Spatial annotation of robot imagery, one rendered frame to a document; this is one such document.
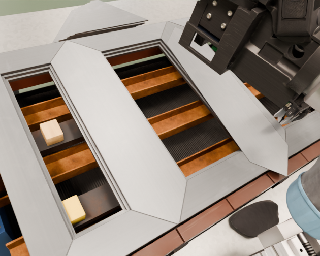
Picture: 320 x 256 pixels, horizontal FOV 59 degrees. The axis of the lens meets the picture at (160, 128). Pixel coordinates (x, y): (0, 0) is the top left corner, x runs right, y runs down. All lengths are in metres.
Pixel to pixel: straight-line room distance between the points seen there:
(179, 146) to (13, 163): 0.68
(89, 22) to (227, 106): 0.67
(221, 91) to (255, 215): 0.45
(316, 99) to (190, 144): 1.04
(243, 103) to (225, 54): 0.83
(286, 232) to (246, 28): 0.54
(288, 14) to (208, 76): 0.88
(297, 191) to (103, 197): 0.60
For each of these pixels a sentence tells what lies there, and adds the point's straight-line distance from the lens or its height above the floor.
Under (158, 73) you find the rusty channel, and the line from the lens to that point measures 1.26.
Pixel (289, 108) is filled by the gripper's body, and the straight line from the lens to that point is 1.00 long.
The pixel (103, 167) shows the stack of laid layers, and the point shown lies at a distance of 0.81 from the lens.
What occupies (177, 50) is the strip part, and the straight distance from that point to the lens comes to 1.17.
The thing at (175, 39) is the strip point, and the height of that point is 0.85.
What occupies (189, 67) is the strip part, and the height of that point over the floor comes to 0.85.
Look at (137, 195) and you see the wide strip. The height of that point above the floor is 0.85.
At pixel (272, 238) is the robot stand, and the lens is 0.74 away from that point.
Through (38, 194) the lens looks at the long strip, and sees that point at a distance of 0.77.
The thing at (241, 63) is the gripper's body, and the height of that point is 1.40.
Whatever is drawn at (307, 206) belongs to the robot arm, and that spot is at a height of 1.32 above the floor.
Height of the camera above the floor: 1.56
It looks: 53 degrees down
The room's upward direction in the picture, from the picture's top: 21 degrees clockwise
